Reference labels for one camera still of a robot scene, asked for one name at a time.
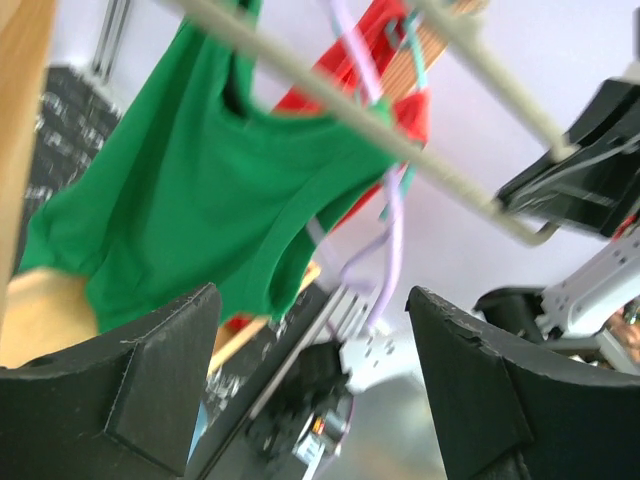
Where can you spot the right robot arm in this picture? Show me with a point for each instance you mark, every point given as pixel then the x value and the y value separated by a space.
pixel 569 317

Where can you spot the teal hanger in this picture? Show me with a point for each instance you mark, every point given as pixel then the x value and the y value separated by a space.
pixel 412 107

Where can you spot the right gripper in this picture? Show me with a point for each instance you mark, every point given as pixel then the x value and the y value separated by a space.
pixel 597 188

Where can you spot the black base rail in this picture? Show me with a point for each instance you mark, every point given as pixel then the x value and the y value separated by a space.
pixel 236 445

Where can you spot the grey hanger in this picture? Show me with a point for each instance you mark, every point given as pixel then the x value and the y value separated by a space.
pixel 234 27

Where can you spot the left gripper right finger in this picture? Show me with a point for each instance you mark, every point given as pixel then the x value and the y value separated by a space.
pixel 506 408

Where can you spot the blue tank top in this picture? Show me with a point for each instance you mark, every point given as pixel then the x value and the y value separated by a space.
pixel 200 428

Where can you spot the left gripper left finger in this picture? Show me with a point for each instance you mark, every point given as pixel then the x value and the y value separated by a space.
pixel 122 405

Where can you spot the wooden clothes rack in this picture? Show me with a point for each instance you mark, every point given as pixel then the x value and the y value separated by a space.
pixel 67 122

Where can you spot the green tank top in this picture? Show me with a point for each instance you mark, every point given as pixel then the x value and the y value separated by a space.
pixel 198 185

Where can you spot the red tank top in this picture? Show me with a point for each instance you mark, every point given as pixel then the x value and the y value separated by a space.
pixel 287 178

